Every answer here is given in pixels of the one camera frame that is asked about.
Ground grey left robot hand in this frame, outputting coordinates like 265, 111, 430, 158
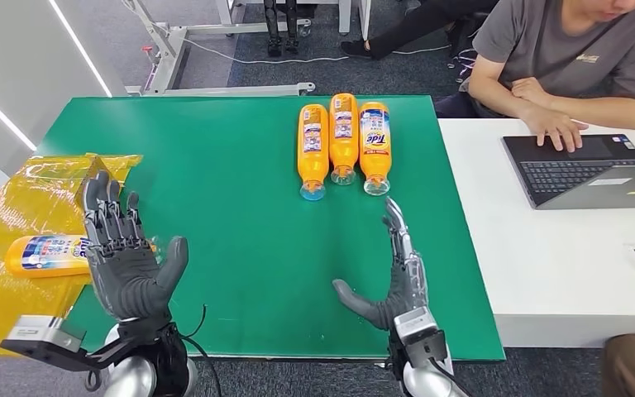
82, 170, 190, 324

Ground person's left hand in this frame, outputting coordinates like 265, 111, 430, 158
511, 76, 553, 108

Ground person's right hand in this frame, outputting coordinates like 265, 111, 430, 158
524, 108, 590, 153

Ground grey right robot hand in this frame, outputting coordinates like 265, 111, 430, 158
332, 197, 431, 332

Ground orange Tide detergent bottle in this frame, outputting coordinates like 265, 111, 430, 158
3, 234, 164, 279

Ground orange bottle showing Tide logo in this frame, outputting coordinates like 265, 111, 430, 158
358, 101, 393, 197

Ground orange bottle with clear cap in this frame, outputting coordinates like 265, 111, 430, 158
328, 92, 360, 187

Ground orange bottle with blue-tinted cap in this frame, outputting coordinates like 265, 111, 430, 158
297, 103, 331, 202

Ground person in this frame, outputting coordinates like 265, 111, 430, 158
433, 0, 635, 153
341, 0, 499, 60

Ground dark grey laptop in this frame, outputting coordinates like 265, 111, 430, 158
502, 133, 635, 212

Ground green table cover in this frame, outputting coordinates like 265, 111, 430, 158
35, 93, 507, 363

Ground yellow plastic wrapped box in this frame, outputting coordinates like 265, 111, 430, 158
0, 153, 143, 357

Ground white desk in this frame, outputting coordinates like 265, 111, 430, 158
437, 117, 635, 349

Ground white table legs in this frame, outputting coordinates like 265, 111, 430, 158
216, 0, 372, 41

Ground white light strip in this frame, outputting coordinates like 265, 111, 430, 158
45, 0, 113, 98
0, 77, 38, 152

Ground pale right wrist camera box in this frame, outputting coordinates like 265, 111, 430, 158
389, 306, 450, 369

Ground coloured cable bundle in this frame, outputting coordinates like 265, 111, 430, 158
447, 46, 479, 84

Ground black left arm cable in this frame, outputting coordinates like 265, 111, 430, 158
182, 304, 222, 397

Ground white metal stand frame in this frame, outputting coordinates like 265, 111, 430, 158
120, 0, 317, 98

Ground white floor cable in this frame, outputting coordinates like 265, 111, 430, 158
126, 0, 451, 65

